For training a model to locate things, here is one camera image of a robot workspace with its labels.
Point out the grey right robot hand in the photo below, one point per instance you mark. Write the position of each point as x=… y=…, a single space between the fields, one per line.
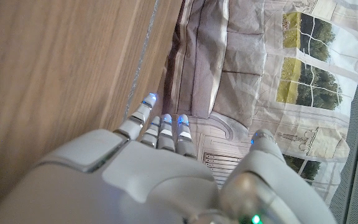
x=154 y=177

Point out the grey tape outline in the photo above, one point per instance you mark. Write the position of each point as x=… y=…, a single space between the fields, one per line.
x=142 y=56

